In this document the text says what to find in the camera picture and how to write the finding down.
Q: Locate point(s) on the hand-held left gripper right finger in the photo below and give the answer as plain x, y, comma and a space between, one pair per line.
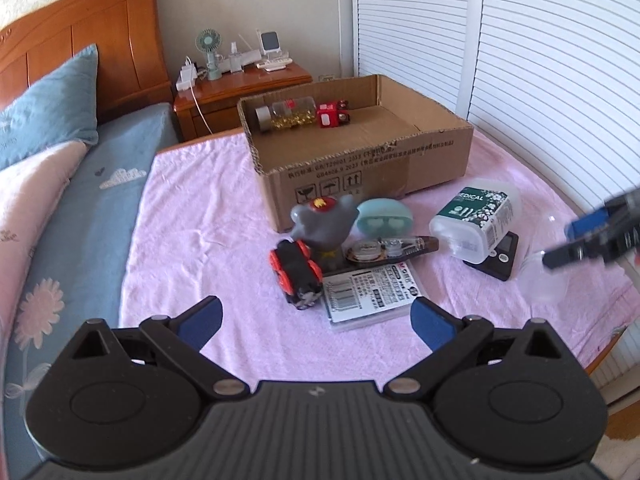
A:
430, 325

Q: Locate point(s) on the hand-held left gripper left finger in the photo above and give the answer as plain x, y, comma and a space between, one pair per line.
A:
202, 322

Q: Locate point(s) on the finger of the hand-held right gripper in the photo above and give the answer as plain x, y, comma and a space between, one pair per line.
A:
590, 222
575, 255

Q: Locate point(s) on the clear case with printed label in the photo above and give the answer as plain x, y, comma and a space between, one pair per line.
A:
370, 295

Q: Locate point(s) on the black digital pocket scale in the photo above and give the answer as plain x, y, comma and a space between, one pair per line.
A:
500, 260

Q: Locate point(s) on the clear correction tape dispenser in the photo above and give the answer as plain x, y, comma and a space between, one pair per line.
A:
375, 250

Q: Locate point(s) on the white cotton swab container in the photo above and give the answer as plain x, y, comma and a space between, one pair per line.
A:
475, 220

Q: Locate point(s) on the black orange toy car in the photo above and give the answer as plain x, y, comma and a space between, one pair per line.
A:
297, 272

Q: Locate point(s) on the mint green earbud case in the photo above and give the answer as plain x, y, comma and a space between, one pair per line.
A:
385, 217

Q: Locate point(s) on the brown cardboard box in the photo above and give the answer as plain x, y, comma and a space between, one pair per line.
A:
350, 165

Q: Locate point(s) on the clear bottle of yellow capsules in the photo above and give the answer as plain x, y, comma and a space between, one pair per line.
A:
292, 114

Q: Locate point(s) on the red toy truck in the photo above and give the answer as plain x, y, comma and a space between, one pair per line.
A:
330, 116

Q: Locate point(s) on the pink blanket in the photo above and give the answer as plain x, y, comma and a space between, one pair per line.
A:
210, 240

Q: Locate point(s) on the blue bedsheet with clouds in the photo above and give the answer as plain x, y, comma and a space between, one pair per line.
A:
100, 240

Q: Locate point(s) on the white louvered closet door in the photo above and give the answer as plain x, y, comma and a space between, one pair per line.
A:
560, 70
415, 30

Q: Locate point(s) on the pink floral pillow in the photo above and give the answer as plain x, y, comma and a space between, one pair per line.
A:
25, 220

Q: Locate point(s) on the wooden nightstand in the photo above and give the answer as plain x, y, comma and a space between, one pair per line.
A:
240, 87

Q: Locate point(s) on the white charger plug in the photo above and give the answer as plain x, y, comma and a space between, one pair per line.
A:
186, 76

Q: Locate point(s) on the blue pillow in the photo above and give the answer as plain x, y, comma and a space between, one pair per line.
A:
55, 105

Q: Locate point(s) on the small white bottle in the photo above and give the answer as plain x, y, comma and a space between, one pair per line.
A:
235, 57

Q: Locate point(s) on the white remote control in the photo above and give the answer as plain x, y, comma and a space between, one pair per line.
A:
275, 65

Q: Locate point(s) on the long white box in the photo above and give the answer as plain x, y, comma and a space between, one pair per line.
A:
250, 56

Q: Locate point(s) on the small green desk fan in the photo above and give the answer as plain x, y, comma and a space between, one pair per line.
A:
209, 42

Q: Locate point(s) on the wooden headboard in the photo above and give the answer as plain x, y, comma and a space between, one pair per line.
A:
85, 35

